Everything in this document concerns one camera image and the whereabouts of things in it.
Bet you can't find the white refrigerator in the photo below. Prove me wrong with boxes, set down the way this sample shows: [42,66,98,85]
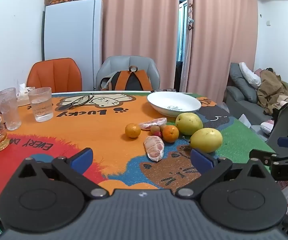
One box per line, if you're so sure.
[43,0,104,92]

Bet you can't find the white tissue pack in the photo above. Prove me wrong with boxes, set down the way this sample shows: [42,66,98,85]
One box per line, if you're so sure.
[17,83,36,107]

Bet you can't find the brown jacket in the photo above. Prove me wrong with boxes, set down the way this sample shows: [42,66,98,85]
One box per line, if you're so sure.
[256,69,288,115]

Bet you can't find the orange upholstered chair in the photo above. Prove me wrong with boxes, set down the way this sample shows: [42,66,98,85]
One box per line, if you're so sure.
[26,57,82,93]

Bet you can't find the grey upholstered chair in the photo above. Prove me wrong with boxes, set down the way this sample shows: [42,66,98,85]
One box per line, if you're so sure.
[96,55,161,92]
[266,105,288,145]

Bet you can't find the thin peeled pomelo segment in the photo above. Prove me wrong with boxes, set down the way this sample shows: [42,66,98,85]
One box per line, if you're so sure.
[138,117,167,131]

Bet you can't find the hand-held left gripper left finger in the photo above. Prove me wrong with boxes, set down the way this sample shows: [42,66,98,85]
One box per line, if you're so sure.
[17,148,109,198]

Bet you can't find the clear ribbed drinking glass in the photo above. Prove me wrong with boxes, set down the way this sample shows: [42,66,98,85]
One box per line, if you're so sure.
[0,88,22,131]
[28,87,54,122]

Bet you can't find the small hanging hooks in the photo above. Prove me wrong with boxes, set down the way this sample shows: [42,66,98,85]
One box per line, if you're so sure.
[188,3,194,32]

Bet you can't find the pink white soft item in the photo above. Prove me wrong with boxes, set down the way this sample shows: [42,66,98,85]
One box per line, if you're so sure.
[260,120,275,134]

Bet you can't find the grey sofa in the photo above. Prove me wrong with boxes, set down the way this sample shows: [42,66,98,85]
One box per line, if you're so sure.
[224,62,288,140]

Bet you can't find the white ceramic bowl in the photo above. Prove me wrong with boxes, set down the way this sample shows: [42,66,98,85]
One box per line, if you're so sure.
[147,91,202,117]

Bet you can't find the orange and grey backpack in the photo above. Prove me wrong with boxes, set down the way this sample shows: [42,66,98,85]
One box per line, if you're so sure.
[99,65,151,91]

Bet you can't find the black thin-framed eyeglasses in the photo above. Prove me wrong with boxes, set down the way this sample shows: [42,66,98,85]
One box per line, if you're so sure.
[68,93,94,109]

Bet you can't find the white door frame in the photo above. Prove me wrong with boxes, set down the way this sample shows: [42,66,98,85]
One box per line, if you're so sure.
[178,0,193,85]

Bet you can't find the pink curtain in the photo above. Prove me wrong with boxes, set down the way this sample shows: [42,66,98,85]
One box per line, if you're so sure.
[80,0,180,93]
[187,0,258,103]

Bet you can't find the large peeled pomelo segment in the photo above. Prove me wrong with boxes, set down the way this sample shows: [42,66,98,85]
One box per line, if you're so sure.
[144,135,165,162]

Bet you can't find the orange mandarin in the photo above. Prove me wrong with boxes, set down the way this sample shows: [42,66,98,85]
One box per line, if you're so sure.
[125,123,141,139]
[162,125,180,143]

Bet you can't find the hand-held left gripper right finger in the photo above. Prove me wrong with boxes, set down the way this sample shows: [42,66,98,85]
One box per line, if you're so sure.
[175,148,272,198]

